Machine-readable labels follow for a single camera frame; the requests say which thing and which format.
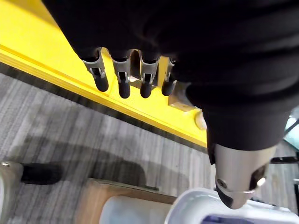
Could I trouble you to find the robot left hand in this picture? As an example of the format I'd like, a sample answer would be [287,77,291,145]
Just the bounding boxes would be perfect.
[42,0,299,210]

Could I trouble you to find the white round shelf cap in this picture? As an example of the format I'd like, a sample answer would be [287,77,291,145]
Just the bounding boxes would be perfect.
[194,110,208,131]

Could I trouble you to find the pale green bin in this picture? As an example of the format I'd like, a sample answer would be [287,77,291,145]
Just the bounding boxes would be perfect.
[283,108,299,151]

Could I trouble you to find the black metal bar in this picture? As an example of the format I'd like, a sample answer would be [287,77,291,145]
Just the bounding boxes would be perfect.
[270,155,299,164]

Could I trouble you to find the white plastic housing blue label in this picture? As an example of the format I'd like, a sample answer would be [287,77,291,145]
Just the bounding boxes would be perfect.
[164,187,299,224]

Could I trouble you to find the brown cardboard box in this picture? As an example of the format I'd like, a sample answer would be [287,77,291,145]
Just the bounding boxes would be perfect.
[76,177,178,224]

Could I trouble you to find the dark robot foot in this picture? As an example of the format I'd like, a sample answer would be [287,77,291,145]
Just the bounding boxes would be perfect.
[20,162,64,185]

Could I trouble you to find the silver robot leg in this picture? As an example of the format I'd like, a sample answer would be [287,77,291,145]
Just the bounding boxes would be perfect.
[0,160,24,224]

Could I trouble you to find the grey metal shelf bracket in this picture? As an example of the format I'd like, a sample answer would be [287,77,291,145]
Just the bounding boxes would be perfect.
[168,83,202,113]

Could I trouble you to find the black frame piece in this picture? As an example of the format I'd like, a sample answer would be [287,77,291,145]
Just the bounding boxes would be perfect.
[292,178,299,199]

